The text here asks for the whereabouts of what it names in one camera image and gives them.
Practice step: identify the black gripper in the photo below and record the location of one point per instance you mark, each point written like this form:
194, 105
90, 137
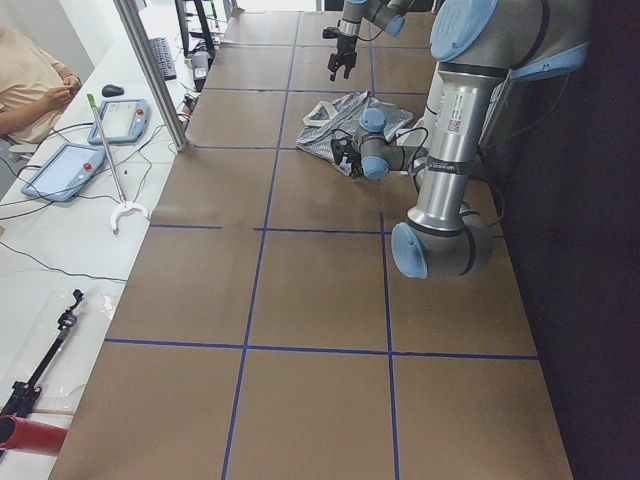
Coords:
344, 45
351, 156

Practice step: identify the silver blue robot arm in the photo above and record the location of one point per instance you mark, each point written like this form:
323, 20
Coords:
389, 17
477, 45

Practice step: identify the black computer keyboard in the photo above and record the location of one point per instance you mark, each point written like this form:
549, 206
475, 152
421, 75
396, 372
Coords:
162, 54

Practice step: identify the far blue teach pendant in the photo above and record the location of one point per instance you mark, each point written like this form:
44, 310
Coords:
124, 121

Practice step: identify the blue teach pendant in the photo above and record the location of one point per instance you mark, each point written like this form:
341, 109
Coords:
65, 173
124, 121

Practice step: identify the silver reacher grabber tool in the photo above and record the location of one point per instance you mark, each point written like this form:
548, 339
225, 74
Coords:
125, 206

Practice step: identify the black computer mouse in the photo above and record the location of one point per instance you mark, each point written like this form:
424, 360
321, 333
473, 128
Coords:
111, 90

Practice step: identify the near blue teach pendant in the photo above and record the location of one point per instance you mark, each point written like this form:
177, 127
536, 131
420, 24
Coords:
65, 173

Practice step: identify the seated person in peach shirt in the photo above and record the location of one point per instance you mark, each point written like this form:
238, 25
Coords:
36, 88

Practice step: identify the black tripod stick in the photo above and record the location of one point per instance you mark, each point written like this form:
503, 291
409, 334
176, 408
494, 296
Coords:
25, 393

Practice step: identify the red cylinder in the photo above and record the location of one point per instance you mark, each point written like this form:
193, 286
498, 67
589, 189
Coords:
29, 436

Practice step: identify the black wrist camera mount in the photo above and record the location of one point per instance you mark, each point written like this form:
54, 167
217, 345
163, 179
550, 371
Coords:
331, 33
341, 151

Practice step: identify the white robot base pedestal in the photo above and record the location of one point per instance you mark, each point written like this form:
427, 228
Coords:
425, 124

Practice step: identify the aluminium frame post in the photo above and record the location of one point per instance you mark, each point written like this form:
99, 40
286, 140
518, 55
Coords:
136, 33

